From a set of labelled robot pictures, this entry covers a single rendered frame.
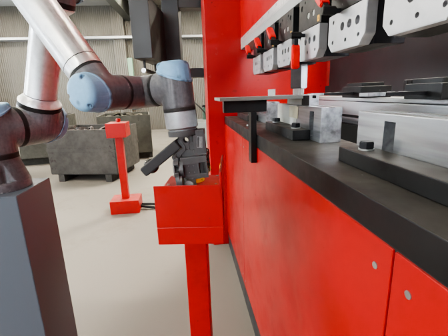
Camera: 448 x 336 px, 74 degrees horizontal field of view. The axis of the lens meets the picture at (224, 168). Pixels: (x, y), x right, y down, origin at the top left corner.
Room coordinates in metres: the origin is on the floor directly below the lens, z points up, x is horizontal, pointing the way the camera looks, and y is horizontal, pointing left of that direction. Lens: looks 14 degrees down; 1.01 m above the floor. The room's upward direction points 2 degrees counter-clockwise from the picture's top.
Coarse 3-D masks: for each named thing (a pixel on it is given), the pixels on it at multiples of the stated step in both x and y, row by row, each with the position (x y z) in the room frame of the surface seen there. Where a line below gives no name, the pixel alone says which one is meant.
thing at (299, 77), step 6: (300, 66) 1.01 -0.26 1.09; (306, 66) 1.00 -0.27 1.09; (294, 72) 1.06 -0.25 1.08; (300, 72) 1.01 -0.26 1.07; (306, 72) 1.00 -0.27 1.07; (294, 78) 1.06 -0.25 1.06; (300, 78) 1.00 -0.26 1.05; (306, 78) 1.00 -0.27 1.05; (294, 84) 1.06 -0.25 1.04; (300, 84) 1.00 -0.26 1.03; (306, 84) 1.00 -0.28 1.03; (294, 90) 1.08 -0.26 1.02; (300, 90) 1.03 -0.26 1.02
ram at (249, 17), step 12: (240, 0) 1.88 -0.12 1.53; (252, 0) 1.57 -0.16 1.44; (264, 0) 1.34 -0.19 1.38; (276, 0) 1.18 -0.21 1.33; (300, 0) 0.94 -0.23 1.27; (240, 12) 1.88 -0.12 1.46; (252, 12) 1.57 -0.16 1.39; (264, 12) 1.34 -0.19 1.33; (276, 12) 1.18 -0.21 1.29; (252, 24) 1.57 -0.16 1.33; (264, 24) 1.34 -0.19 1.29; (252, 36) 1.57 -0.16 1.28; (252, 48) 1.84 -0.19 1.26
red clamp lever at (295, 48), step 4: (292, 32) 0.88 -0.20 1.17; (296, 32) 0.88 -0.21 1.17; (300, 32) 0.88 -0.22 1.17; (292, 36) 0.88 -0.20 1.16; (296, 36) 0.88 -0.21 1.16; (300, 36) 0.88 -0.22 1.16; (304, 36) 0.88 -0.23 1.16; (296, 40) 0.88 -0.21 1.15; (296, 44) 0.88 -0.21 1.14; (292, 48) 0.88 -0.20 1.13; (296, 48) 0.88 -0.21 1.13; (292, 52) 0.88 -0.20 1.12; (296, 52) 0.88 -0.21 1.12; (292, 56) 0.88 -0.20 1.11; (296, 56) 0.88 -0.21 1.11; (292, 60) 0.88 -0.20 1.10; (296, 60) 0.88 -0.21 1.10; (292, 64) 0.88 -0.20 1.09; (296, 64) 0.88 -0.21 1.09; (292, 68) 0.88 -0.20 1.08; (296, 68) 0.88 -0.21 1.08
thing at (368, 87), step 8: (344, 88) 1.10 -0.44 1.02; (352, 88) 1.05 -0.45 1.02; (360, 88) 1.00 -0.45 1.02; (368, 88) 1.00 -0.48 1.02; (376, 88) 1.00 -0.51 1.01; (384, 88) 1.01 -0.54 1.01; (344, 96) 1.10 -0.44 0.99; (352, 96) 1.05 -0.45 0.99; (376, 96) 1.00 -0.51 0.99; (384, 96) 1.01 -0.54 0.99
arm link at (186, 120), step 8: (176, 112) 0.67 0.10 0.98; (184, 112) 0.67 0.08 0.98; (192, 112) 0.68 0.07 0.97; (168, 120) 0.68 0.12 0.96; (176, 120) 0.67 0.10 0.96; (184, 120) 0.67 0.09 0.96; (192, 120) 0.68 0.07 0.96; (168, 128) 0.68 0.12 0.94; (176, 128) 0.67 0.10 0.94; (184, 128) 0.67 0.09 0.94; (192, 128) 0.69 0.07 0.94
